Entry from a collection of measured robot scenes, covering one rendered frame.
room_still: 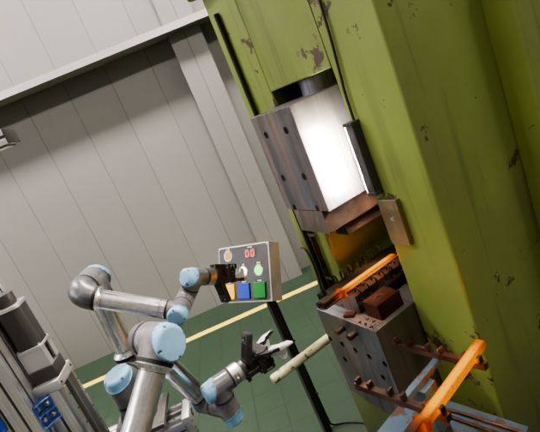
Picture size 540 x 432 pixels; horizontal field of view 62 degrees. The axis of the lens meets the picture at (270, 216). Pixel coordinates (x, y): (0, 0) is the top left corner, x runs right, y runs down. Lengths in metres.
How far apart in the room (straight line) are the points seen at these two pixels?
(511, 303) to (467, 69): 0.81
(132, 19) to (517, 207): 3.75
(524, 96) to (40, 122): 4.03
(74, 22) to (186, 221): 2.07
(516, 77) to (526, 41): 0.11
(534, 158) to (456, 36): 0.50
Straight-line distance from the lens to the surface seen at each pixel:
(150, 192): 4.62
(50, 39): 4.78
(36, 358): 1.73
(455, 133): 1.54
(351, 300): 1.85
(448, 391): 1.37
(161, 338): 1.45
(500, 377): 1.84
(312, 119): 1.62
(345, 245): 2.09
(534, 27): 1.73
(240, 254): 2.26
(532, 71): 1.70
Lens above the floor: 1.83
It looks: 14 degrees down
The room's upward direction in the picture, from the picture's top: 23 degrees counter-clockwise
